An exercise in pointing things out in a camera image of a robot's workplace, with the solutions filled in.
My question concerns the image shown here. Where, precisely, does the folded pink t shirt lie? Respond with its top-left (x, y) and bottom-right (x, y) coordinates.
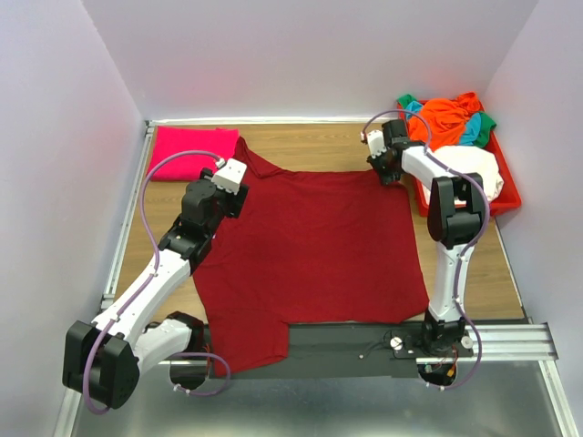
top-left (146, 127), bottom-right (240, 183)

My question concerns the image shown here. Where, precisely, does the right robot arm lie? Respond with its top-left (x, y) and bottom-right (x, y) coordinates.
top-left (361, 118), bottom-right (489, 357)

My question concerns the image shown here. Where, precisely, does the red plastic bin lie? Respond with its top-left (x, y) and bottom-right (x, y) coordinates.
top-left (394, 98), bottom-right (522, 218)

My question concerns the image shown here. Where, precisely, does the white t shirt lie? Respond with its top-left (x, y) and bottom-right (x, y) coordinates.
top-left (434, 146), bottom-right (504, 202)

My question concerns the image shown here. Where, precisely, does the dark red t shirt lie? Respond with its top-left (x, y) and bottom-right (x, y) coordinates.
top-left (193, 140), bottom-right (429, 377)

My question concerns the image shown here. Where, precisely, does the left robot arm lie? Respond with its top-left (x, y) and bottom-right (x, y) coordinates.
top-left (62, 158), bottom-right (249, 412)

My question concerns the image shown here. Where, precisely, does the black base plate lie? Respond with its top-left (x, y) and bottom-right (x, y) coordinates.
top-left (168, 320), bottom-right (484, 381)

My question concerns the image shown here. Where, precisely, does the teal t shirt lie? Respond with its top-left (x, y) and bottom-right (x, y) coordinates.
top-left (404, 98), bottom-right (488, 150)

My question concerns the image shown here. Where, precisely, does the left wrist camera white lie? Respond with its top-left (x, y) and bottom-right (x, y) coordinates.
top-left (211, 158), bottom-right (247, 195)

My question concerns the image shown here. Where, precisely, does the orange t shirt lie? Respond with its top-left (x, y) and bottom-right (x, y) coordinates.
top-left (404, 92), bottom-right (482, 151)

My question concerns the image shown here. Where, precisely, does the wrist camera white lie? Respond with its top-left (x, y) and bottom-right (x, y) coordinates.
top-left (211, 158), bottom-right (247, 195)
top-left (361, 129), bottom-right (387, 158)

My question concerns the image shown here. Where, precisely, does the green t shirt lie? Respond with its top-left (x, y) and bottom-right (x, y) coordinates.
top-left (396, 92), bottom-right (496, 137)

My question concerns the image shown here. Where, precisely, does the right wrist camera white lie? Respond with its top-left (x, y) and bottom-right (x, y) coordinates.
top-left (361, 129), bottom-right (387, 158)

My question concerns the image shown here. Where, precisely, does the aluminium rail frame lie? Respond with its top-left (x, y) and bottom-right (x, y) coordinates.
top-left (54, 117), bottom-right (578, 436)

